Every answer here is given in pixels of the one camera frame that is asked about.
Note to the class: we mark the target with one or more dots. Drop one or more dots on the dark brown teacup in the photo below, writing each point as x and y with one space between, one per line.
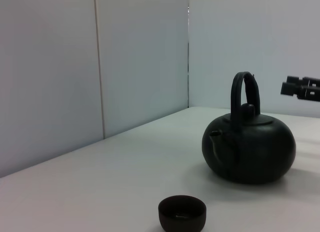
182 213

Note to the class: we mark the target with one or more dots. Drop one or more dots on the black round teapot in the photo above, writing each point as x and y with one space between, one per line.
250 146

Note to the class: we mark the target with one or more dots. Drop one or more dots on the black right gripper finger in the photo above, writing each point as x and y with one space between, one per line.
290 89
293 79

